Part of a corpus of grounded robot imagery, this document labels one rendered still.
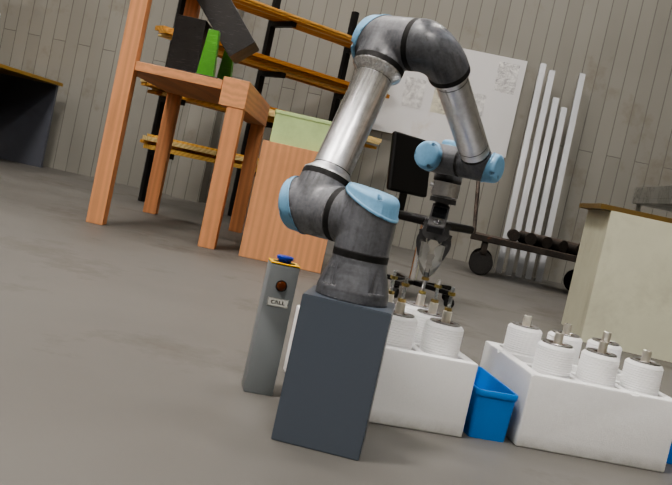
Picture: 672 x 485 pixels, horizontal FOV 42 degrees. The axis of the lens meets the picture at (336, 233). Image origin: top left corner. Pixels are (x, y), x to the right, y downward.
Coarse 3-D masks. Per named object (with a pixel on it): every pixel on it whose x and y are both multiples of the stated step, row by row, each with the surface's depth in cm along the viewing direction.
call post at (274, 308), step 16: (272, 272) 205; (288, 272) 206; (272, 288) 205; (288, 288) 206; (272, 304) 206; (288, 304) 206; (256, 320) 210; (272, 320) 206; (288, 320) 207; (256, 336) 206; (272, 336) 207; (256, 352) 206; (272, 352) 207; (256, 368) 207; (272, 368) 207; (256, 384) 207; (272, 384) 208
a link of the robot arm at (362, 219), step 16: (336, 192) 181; (352, 192) 177; (368, 192) 175; (384, 192) 184; (336, 208) 178; (352, 208) 176; (368, 208) 174; (384, 208) 175; (336, 224) 178; (352, 224) 176; (368, 224) 175; (384, 224) 176; (336, 240) 179; (352, 240) 176; (368, 240) 175; (384, 240) 176; (384, 256) 177
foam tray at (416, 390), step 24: (384, 360) 203; (408, 360) 204; (432, 360) 205; (456, 360) 206; (384, 384) 204; (408, 384) 204; (432, 384) 206; (456, 384) 206; (384, 408) 204; (408, 408) 205; (432, 408) 206; (456, 408) 207; (432, 432) 207; (456, 432) 208
